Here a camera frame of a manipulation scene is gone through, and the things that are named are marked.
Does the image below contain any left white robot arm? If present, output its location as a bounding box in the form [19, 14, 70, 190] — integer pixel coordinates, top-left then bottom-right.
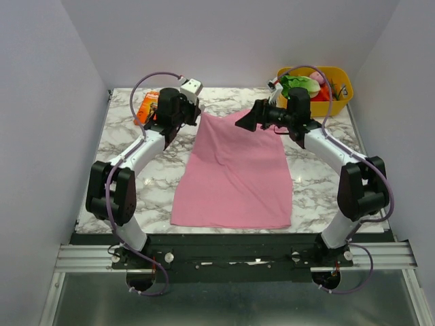
[85, 81, 203, 268]

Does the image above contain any yellow plastic bin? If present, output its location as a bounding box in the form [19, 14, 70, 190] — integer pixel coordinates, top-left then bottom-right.
[277, 66, 353, 117]

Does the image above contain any black base frame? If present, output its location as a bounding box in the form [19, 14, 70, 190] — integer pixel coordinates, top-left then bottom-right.
[70, 231, 394, 289]

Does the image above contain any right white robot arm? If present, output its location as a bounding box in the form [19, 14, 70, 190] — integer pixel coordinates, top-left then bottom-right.
[235, 88, 393, 266]

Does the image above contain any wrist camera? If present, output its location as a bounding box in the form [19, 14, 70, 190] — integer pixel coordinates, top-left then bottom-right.
[267, 77, 283, 105]
[179, 76, 203, 104]

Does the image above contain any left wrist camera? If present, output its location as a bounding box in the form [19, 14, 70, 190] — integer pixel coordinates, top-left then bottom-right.
[179, 76, 203, 104]

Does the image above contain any orange toy carrot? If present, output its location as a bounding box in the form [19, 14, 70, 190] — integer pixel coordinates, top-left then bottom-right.
[315, 84, 336, 102]

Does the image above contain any orange razor box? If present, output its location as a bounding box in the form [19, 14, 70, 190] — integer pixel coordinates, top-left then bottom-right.
[133, 91, 160, 126]

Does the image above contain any pink t-shirt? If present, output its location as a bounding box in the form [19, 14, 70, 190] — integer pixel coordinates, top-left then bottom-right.
[171, 111, 293, 229]

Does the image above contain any aluminium rail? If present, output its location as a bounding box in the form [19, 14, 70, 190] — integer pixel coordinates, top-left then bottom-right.
[54, 242, 417, 273]

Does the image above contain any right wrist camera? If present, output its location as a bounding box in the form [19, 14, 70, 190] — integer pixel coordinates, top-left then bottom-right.
[267, 77, 283, 105]

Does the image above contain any pink toy ball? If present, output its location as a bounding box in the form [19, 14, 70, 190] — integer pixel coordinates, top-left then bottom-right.
[309, 71, 326, 86]

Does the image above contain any green toy lettuce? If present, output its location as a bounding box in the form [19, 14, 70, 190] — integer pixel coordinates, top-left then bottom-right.
[279, 75, 321, 98]

